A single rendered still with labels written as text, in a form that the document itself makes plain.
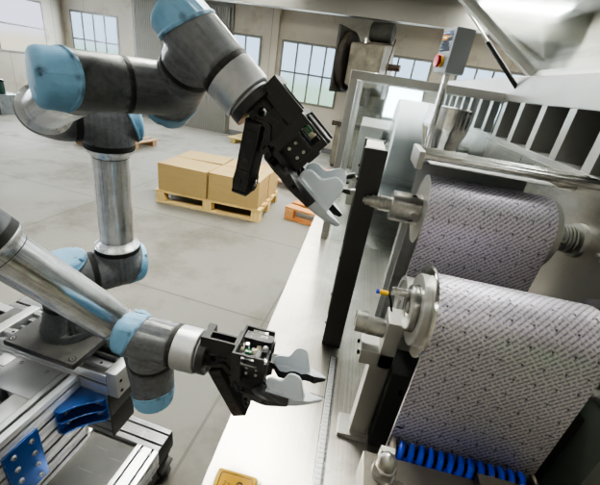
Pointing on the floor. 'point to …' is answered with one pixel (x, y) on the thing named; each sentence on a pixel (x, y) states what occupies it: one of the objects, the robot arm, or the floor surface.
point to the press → (361, 61)
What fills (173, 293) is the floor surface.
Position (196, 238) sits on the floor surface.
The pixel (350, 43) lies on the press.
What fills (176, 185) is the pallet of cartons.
